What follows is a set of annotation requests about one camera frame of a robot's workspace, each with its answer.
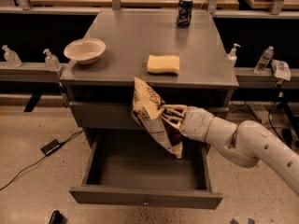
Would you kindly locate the closed grey upper drawer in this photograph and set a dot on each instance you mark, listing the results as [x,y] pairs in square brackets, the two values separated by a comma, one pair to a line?
[92,116]

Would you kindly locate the black object at floor bottom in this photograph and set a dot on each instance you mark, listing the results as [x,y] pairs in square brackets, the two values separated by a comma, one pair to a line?
[56,217]

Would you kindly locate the clear plastic packet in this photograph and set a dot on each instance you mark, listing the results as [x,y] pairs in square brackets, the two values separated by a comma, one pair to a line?
[281,70]

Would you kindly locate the brown chip bag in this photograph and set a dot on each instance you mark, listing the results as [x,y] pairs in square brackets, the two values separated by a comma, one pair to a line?
[147,113]

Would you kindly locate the clear pump bottle right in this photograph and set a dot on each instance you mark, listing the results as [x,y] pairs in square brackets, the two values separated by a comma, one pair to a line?
[232,54]

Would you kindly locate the blue soda can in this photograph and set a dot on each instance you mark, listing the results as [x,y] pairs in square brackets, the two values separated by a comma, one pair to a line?
[184,13]

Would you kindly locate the grey wooden drawer cabinet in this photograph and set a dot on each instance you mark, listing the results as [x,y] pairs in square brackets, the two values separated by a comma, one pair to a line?
[206,78]

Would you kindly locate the yellow sponge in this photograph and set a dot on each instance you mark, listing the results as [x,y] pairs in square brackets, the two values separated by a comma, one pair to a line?
[163,64]

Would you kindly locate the white bowl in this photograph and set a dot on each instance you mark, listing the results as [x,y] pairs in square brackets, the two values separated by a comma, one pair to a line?
[85,50]

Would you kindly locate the clear pump bottle far left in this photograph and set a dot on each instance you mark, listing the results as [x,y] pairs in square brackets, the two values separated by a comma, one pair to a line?
[11,57]

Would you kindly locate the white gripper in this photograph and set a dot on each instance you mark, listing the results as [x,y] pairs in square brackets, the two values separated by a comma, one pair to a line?
[196,123]

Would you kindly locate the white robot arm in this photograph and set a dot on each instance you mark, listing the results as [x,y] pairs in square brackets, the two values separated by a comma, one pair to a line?
[244,144]

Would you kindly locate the black power adapter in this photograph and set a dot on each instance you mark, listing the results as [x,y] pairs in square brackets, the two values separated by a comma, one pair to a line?
[50,147]

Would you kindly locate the open grey lower drawer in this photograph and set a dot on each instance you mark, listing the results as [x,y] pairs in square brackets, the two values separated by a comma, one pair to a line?
[129,168]

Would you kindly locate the clear water bottle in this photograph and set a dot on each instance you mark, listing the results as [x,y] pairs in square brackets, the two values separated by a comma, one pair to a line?
[264,60]

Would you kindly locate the clear pump bottle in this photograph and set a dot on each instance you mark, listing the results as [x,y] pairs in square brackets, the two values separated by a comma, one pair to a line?
[52,61]
[11,57]
[232,54]

